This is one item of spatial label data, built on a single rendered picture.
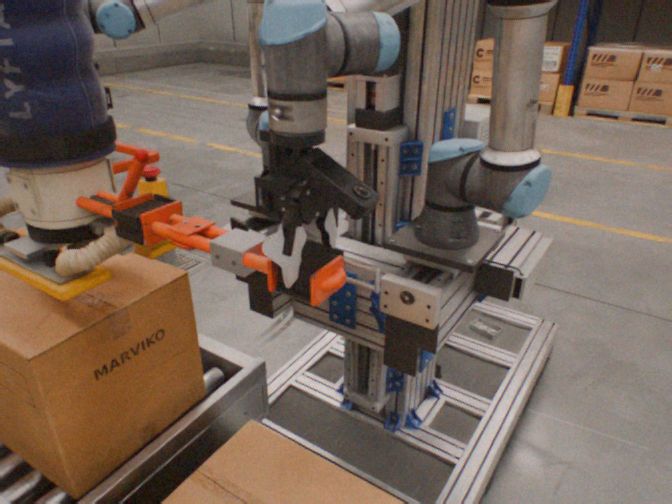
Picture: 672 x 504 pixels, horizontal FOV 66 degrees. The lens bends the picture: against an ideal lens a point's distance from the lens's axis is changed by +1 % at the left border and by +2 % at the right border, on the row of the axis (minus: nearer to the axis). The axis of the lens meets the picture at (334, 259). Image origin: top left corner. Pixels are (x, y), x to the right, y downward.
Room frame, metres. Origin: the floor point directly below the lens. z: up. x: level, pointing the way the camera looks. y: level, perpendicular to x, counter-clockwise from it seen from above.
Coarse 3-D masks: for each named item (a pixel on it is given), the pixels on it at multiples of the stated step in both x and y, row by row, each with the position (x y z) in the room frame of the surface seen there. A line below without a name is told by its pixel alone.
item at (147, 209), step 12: (120, 204) 0.85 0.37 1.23; (132, 204) 0.87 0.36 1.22; (144, 204) 0.87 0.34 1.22; (156, 204) 0.87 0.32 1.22; (168, 204) 0.84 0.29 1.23; (180, 204) 0.86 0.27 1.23; (120, 216) 0.81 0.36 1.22; (132, 216) 0.80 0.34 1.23; (144, 216) 0.80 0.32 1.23; (156, 216) 0.81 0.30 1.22; (168, 216) 0.83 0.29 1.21; (120, 228) 0.82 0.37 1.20; (132, 228) 0.81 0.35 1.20; (144, 228) 0.79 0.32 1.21; (132, 240) 0.80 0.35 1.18; (156, 240) 0.81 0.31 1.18
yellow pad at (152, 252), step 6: (144, 240) 0.97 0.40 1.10; (162, 240) 0.99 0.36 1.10; (168, 240) 0.99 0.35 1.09; (138, 246) 0.96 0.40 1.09; (144, 246) 0.96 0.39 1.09; (150, 246) 0.96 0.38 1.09; (156, 246) 0.96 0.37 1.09; (162, 246) 0.96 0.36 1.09; (168, 246) 0.97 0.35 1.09; (174, 246) 0.98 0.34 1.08; (138, 252) 0.95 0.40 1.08; (144, 252) 0.94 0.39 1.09; (150, 252) 0.94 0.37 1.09; (156, 252) 0.94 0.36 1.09; (162, 252) 0.96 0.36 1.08; (150, 258) 0.93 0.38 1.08
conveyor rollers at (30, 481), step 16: (208, 384) 1.17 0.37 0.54; (0, 448) 0.94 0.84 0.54; (0, 464) 0.88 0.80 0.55; (16, 464) 0.89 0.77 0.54; (0, 480) 0.85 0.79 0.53; (32, 480) 0.83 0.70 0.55; (48, 480) 0.85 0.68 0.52; (16, 496) 0.80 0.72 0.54; (48, 496) 0.79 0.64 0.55; (64, 496) 0.80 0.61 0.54
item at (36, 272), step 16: (0, 240) 0.97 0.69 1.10; (0, 256) 0.91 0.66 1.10; (16, 256) 0.90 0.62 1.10; (48, 256) 0.86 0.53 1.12; (16, 272) 0.85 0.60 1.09; (32, 272) 0.85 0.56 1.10; (48, 272) 0.84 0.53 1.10; (96, 272) 0.85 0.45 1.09; (48, 288) 0.79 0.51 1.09; (64, 288) 0.79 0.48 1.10; (80, 288) 0.80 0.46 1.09
